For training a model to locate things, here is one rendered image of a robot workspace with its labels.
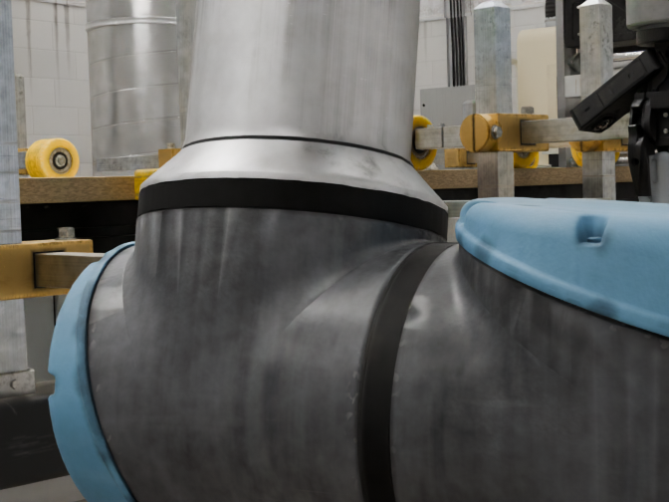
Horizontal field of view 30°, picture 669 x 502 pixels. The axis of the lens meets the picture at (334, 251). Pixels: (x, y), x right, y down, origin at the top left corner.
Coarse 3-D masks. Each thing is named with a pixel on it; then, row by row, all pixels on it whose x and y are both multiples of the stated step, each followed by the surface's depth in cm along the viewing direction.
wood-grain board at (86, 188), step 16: (96, 176) 140; (112, 176) 141; (128, 176) 143; (432, 176) 181; (448, 176) 184; (464, 176) 186; (528, 176) 198; (544, 176) 201; (560, 176) 204; (576, 176) 207; (624, 176) 218; (32, 192) 134; (48, 192) 135; (64, 192) 137; (80, 192) 138; (96, 192) 140; (112, 192) 141; (128, 192) 143
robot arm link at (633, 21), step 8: (632, 0) 123; (640, 0) 122; (648, 0) 121; (656, 0) 121; (664, 0) 120; (632, 8) 123; (640, 8) 122; (648, 8) 121; (656, 8) 121; (664, 8) 120; (632, 16) 123; (640, 16) 122; (648, 16) 121; (656, 16) 121; (664, 16) 120; (632, 24) 123; (640, 24) 122; (648, 24) 122; (656, 24) 122; (664, 24) 122
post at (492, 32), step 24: (480, 24) 165; (504, 24) 165; (480, 48) 165; (504, 48) 165; (480, 72) 166; (504, 72) 165; (480, 96) 166; (504, 96) 165; (480, 168) 166; (504, 168) 165; (480, 192) 167; (504, 192) 165
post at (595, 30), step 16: (592, 0) 182; (592, 16) 182; (608, 16) 183; (592, 32) 182; (608, 32) 183; (592, 48) 182; (608, 48) 183; (592, 64) 182; (608, 64) 183; (592, 80) 182; (592, 160) 183; (608, 160) 183; (592, 176) 183; (608, 176) 183; (592, 192) 184; (608, 192) 183
